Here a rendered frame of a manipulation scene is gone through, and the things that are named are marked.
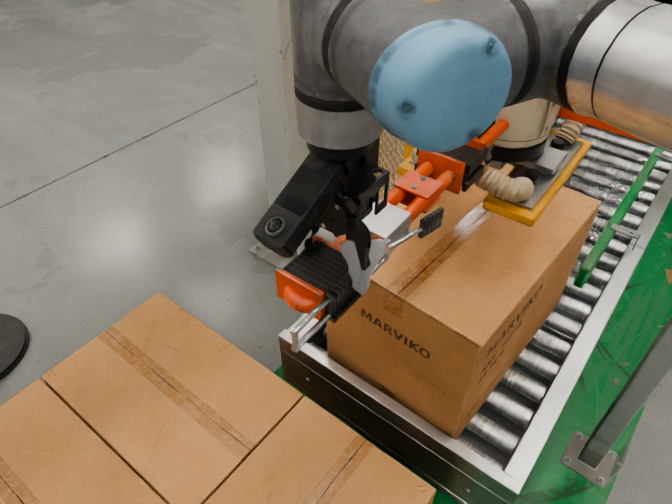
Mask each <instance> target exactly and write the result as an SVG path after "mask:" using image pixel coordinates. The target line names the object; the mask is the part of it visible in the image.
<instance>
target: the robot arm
mask: <svg viewBox="0 0 672 504"><path fill-rule="evenodd" d="M290 19H291V37H292V55H293V73H294V89H295V108H296V126H297V131H298V133H299V135H300V136H301V137H302V138H303V139H304V140H305V141H306V145H307V148H308V149H309V150H310V151H311V152H310V153H309V154H308V156H307V157H306V158H305V160H304V161H303V163H302V164H301V165H300V167H299V168H298V169H297V171H296V172H295V173H294V175H293V176H292V178H291V179H290V180H289V182H288V183H287V184H286V186H285V187H284V189H283V190H282V191H281V193H280V194H279V195H278V197H277V198H276V199H275V201H274V202H273V204H272V205H271V206H270V208H269V209H268V210H267V212H266V213H265V215H264V216H263V217H262V219H261V220H260V221H259V223H258V224H257V226H256V227H255V228H254V230H253V233H254V236H255V237H256V239H257V240H258V241H259V242H261V243H262V244H263V245H264V246H265V247H267V248H268V249H270V250H272V251H274V252H275V253H277V254H279V255H280V256H282V257H286V258H289V257H292V256H293V254H294V253H295V252H296V250H297V253H298V255H299V254H300V253H301V252H303V251H304V250H305V249H307V248H308V247H309V246H310V245H311V244H312V242H313V240H312V236H313V235H314V234H316V233H317V232H318V230H319V228H320V227H322V228H324V229H326V230H327V231H329V232H331V233H333V235H334V236H335V237H338V236H339V235H344V234H346V241H345V242H344V243H342V244H341V245H340V250H341V253H342V256H343V257H344V258H345V260H346V261H347V264H348V273H349V275H350V277H351V279H352V288H353V289H354V290H356V291H357V292H358V293H359V294H361V295H364V294H365V293H366V292H367V290H368V288H369V285H370V278H371V272H372V270H373V269H374V267H375V266H376V264H377V263H378V261H379V260H380V258H381V257H382V255H383V253H384V250H385V245H384V242H383V240H382V239H374V240H371V235H370V231H369V229H368V227H367V226H366V224H365V223H364V222H363V221H362V220H363V219H364V218H365V217H366V216H368V215H369V214H370V213H371V211H372V210H373V203H374V202H375V211H374V214H375V215H377V214H378V213H379V212H381V211H382V210H383V209H384V208H385V207H386V206H387V199H388V187H389V175H390V171H389V170H386V169H384V168H382V167H379V166H378V155H379V140H380V135H381V134H382V132H383V128H384V129H385V130H386V131H387V132H388V133H390V134H391V135H393V136H394V137H396V138H398V139H400V140H402V141H405V142H406V143H407V144H409V145H410V146H412V147H414V148H416V149H419V150H422V151H426V152H445V151H450V150H454V149H456V148H459V147H461V146H464V145H466V144H467V143H469V142H470V141H471V140H473V139H474V138H475V137H477V136H478V135H480V134H482V133H483V132H484V131H485V130H486V129H487V128H488V127H489V126H490V125H491V124H492V122H493V121H494V120H495V119H496V117H497V116H498V114H499V113H500V111H501V110H502V108H504V107H509V106H512V105H515V104H519V103H522V102H525V101H529V100H532V99H536V98H542V99H546V100H548V101H550V102H553V103H555V104H557V105H559V106H561V107H563V108H565V109H568V110H570V111H572V112H574V113H576V114H579V115H581V116H584V117H593V118H595V119H597V120H600V121H602V122H604V123H606V124H608V125H611V126H613V127H615V128H617V129H619V130H622V131H624V132H626V133H628V134H630V135H633V136H635V137H637V138H639V139H641V140H644V141H646V142H648V143H650V144H653V145H655V146H657V147H659V148H661V149H664V150H666V151H668V152H670V153H672V5H669V4H665V3H661V2H657V1H654V0H437V1H427V0H290ZM378 172H380V173H382V174H381V175H380V176H379V177H377V178H376V175H373V173H376V174H377V173H378ZM384 185H385V191H384V200H382V201H381V202H380V203H379V190H380V188H381V187H382V186H384Z"/></svg>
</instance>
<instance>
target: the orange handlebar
mask: <svg viewBox="0 0 672 504"><path fill-rule="evenodd" d="M558 115H559V116H560V117H563V118H567V119H570V120H573V121H577V122H580V123H583V124H587V125H590V126H593V127H597V128H600V129H603V130H607V131H610V132H613V133H617V134H620V135H623V136H627V137H630V138H633V139H637V140H640V141H643V142H646V141H644V140H641V139H639V138H637V137H635V136H633V135H630V134H628V133H626V132H624V131H622V130H619V129H617V128H615V127H613V126H611V125H608V124H606V123H604V122H602V121H600V120H597V119H595V118H593V117H584V116H581V115H579V114H576V113H574V112H572V111H570V110H568V109H565V108H563V107H560V110H559V113H558ZM508 127H509V123H508V121H507V120H504V119H501V120H499V121H497V122H496V123H495V124H494V125H493V126H492V127H491V128H490V129H489V130H488V131H487V132H486V133H485V134H484V135H483V136H482V137H480V138H479V139H478V140H480V141H483V142H486V143H487V145H486V148H488V147H489V146H490V145H491V144H492V143H493V142H494V141H495V140H496V139H497V138H498V137H499V136H500V135H501V134H502V133H503V132H504V131H505V130H506V129H507V128H508ZM432 172H433V166H432V164H431V163H430V162H424V163H423V164H421V165H420V166H419V167H418V168H417V169H416V170H415V171H411V170H409V171H408V172H406V173H405V174H404V175H403V176H402V177H401V178H399V179H398V180H397V181H396V182H395V183H394V184H393V186H395V188H394V189H393V190H392V191H391V192H389V193H388V199H387V203H389V204H392V205H394V206H396V205H397V204H398V203H401V204H404V205H406V206H407V207H406V208H405V209H404V210H405V211H408V212H410V213H411V214H412V215H411V222H410V224H411V223H412V222H413V221H414V220H415V219H416V218H417V217H418V216H419V215H420V214H421V213H425V214H426V213H427V212H428V211H429V210H430V209H431V208H432V207H433V206H434V205H435V204H436V203H437V202H438V201H439V200H440V199H441V197H440V196H439V195H440V194H441V193H442V192H443V191H444V190H445V189H446V188H447V187H448V186H449V185H450V184H451V183H453V182H454V181H455V178H456V177H455V174H454V172H452V171H451V170H446V171H444V172H443V173H442V174H441V175H440V176H439V177H438V178H437V179H436V180H434V179H432V178H429V177H428V176H429V175H430V174H431V173H432ZM345 241H346V234H344V235H340V236H339V237H338V238H337V239H336V240H335V241H334V242H332V243H333V244H335V245H337V246H339V247H340V245H341V244H342V243H344V242H345ZM283 296H284V299H285V301H286V304H287V305H289V306H290V307H291V308H292V309H294V310H295V311H298V312H301V313H309V312H310V311H311V310H313V309H314V308H315V307H316V306H317V305H318V303H317V302H316V301H315V300H314V299H312V298H310V297H307V296H305V295H303V294H301V293H299V292H298V291H297V290H295V289H294V288H293V287H291V286H288V285H286V286H285V287H284V293H283Z"/></svg>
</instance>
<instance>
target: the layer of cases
mask: <svg viewBox="0 0 672 504"><path fill-rule="evenodd" d="M42 378H43V380H44V381H45V383H46V384H47V385H46V384H45V383H44V382H43V381H42V380H41V379H40V378H39V379H37V380H36V381H34V382H33V383H32V384H30V385H29V386H27V387H26V388H25V389H23V390H22V391H20V392H19V393H18V394H16V395H15V396H13V397H12V398H11V399H9V400H8V401H6V402H5V403H4V404H2V405H1V406H0V504H432V503H433V499H434V496H435V493H436V489H435V488H434V487H432V486H431V485H430V484H428V483H427V482H425V481H424V480H423V479H421V478H420V477H418V476H417V475H416V474H414V473H413V472H411V471H410V470H409V469H407V468H406V467H404V466H403V465H402V464H400V463H399V462H397V461H396V460H395V459H393V458H392V457H390V456H389V455H388V454H386V453H385V452H383V451H382V450H381V449H379V448H378V447H376V446H375V445H374V444H372V443H371V442H369V441H368V440H367V439H365V438H364V437H362V436H361V435H360V434H358V433H357V432H355V431H354V430H353V429H351V428H350V427H348V426H347V425H346V424H344V423H343V422H341V421H340V420H339V419H337V418H336V417H334V416H333V415H332V414H330V413H329V412H327V411H326V410H325V409H323V408H322V407H320V406H319V405H318V404H316V403H315V402H313V401H312V400H311V399H309V398H308V397H306V396H304V397H303V394H302V393H301V392H299V391H298V390H297V389H295V388H294V387H292V386H291V385H289V384H288V383H287V382H285V381H284V380H282V379H281V378H280V377H278V376H277V375H275V374H274V373H273V372H271V371H270V370H268V369H267V368H266V367H264V366H263V365H261V364H260V363H259V362H257V361H256V360H254V359H253V358H252V357H250V356H249V355H247V354H246V353H245V352H243V351H242V350H240V349H239V348H238V347H236V346H235V345H233V344H232V343H231V342H229V341H228V340H226V339H225V338H224V337H222V336H221V335H219V334H218V333H217V332H215V331H214V330H212V329H211V328H210V327H208V326H207V325H205V324H204V323H203V322H201V321H200V320H198V319H197V318H196V317H194V316H193V315H191V314H190V313H189V312H187V311H186V310H184V309H183V308H182V307H180V306H179V305H177V304H176V303H175V302H173V301H172V300H170V299H169V298H168V297H166V296H165V295H163V294H162V293H161V292H158V293H157V294H156V295H154V296H153V297H151V298H150V299H149V300H147V301H146V302H144V303H143V304H142V305H140V306H139V307H137V308H136V309H135V310H133V311H132V312H130V313H129V314H128V315H126V316H125V317H124V318H122V319H121V320H119V321H118V322H117V323H115V324H114V325H112V326H111V327H110V328H108V329H107V330H105V331H104V332H103V333H101V334H100V335H98V336H97V337H96V338H94V339H93V340H91V341H90V342H89V343H87V344H86V345H84V346H83V347H82V348H80V349H79V350H78V351H76V352H75V353H73V354H72V355H71V356H69V357H68V358H66V359H65V360H64V361H62V362H61V363H59V364H58V365H57V366H55V367H54V368H52V369H51V370H50V371H48V372H47V373H45V374H44V375H43V376H42Z"/></svg>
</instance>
